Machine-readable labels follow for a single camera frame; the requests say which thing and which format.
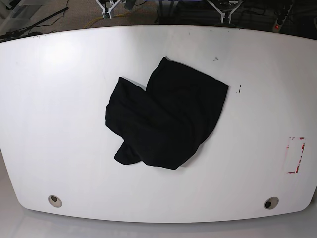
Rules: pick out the black T-shirt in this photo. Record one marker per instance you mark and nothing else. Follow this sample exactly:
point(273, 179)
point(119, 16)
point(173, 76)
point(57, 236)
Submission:
point(164, 124)

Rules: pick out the red tape rectangle marking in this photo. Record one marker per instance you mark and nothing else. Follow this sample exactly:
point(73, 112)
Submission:
point(294, 154)

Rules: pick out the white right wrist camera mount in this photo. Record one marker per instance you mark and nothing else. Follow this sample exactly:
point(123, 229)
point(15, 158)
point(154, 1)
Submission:
point(107, 7)

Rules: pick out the left table cable grommet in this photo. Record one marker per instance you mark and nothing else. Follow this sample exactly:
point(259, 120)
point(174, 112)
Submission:
point(55, 201)

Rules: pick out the table cable grommet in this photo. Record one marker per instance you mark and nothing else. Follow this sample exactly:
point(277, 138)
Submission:
point(271, 203)
point(55, 201)

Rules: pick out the right table cable grommet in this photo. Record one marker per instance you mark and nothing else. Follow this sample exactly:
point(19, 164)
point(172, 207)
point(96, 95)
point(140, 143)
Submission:
point(271, 203)

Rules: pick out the black power strip red switch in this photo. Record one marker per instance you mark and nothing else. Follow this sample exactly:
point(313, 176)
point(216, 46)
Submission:
point(282, 14)

